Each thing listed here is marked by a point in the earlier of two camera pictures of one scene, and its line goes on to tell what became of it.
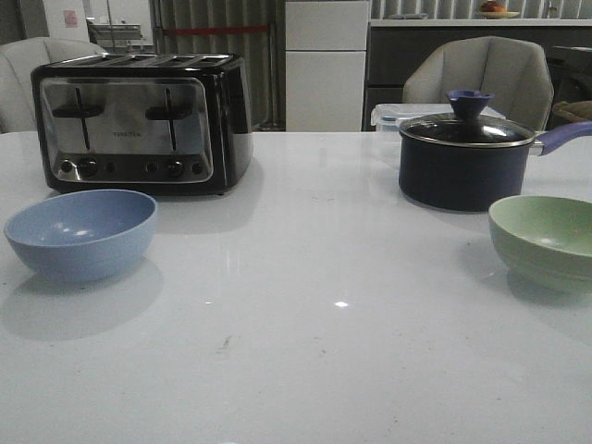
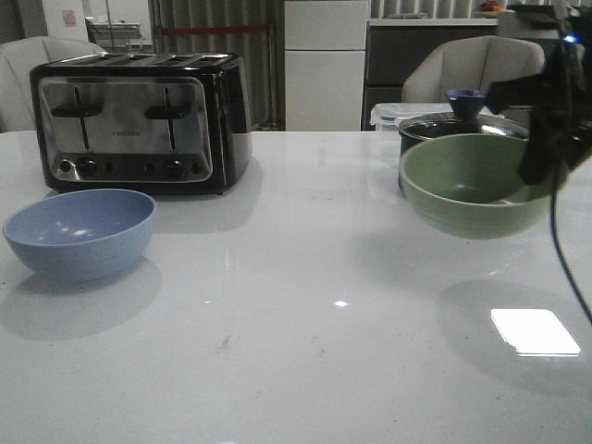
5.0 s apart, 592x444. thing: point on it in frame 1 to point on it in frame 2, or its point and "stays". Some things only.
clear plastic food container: x=388 y=117 stays
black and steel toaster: x=166 y=123 stays
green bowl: x=545 y=241 to x=469 y=186
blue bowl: x=83 y=236 stays
